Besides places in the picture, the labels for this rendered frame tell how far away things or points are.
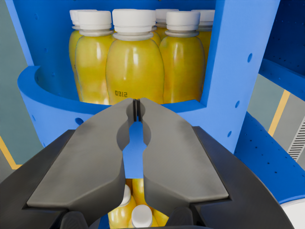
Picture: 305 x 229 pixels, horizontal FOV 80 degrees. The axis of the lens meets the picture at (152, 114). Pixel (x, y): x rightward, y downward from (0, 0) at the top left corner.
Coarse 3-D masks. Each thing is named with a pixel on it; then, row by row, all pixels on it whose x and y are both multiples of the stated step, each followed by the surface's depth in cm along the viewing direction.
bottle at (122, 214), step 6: (132, 198) 41; (120, 204) 38; (126, 204) 38; (132, 204) 40; (114, 210) 39; (120, 210) 38; (126, 210) 39; (132, 210) 40; (108, 216) 40; (114, 216) 39; (120, 216) 38; (126, 216) 39; (114, 222) 39; (120, 222) 39; (126, 222) 39; (114, 228) 41; (120, 228) 40
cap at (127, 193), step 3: (126, 186) 40; (126, 189) 39; (129, 189) 39; (126, 192) 39; (129, 192) 39; (126, 195) 38; (129, 195) 38; (123, 198) 37; (126, 198) 38; (129, 198) 39; (123, 201) 38; (126, 201) 38
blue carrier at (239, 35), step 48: (48, 0) 25; (96, 0) 31; (144, 0) 33; (192, 0) 30; (240, 0) 11; (48, 48) 26; (240, 48) 13; (48, 96) 16; (240, 96) 16; (48, 144) 18; (144, 144) 14
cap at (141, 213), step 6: (138, 210) 35; (144, 210) 35; (150, 210) 35; (132, 216) 34; (138, 216) 34; (144, 216) 34; (150, 216) 34; (138, 222) 33; (144, 222) 33; (150, 222) 34
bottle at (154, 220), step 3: (153, 216) 37; (129, 219) 38; (153, 219) 37; (156, 219) 38; (129, 222) 37; (132, 222) 35; (153, 222) 36; (156, 222) 37; (129, 225) 36; (132, 225) 36; (150, 225) 35; (153, 225) 36; (156, 225) 36
